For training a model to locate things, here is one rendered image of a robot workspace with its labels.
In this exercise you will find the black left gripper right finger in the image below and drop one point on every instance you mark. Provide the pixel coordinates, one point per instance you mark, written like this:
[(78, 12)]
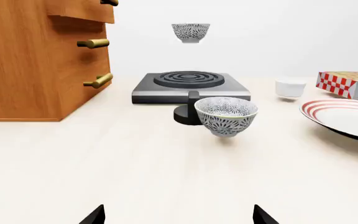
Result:
[(262, 217)]

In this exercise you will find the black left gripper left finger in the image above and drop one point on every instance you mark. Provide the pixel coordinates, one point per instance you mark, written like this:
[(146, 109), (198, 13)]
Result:
[(96, 217)]

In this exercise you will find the black patterned bowl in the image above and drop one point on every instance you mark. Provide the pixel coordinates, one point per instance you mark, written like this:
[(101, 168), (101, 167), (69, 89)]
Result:
[(190, 32), (225, 116)]

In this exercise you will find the white plate with red stripes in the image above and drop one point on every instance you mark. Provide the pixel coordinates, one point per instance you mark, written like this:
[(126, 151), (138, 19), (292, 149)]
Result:
[(343, 116)]

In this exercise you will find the black stove knob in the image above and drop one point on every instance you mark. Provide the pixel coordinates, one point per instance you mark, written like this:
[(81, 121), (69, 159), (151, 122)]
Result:
[(186, 112)]

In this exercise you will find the grey stove with black burner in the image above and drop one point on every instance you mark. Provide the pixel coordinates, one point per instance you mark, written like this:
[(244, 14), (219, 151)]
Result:
[(185, 87)]

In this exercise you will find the white ramekin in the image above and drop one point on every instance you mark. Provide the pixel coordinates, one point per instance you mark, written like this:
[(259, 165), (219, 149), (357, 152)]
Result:
[(290, 88)]

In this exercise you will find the red white checkered box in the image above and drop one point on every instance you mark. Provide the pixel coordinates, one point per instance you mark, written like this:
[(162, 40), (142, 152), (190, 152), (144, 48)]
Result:
[(348, 85)]

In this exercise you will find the wooden drawer cabinet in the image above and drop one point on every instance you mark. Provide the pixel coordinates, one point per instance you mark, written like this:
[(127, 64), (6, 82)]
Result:
[(36, 58)]

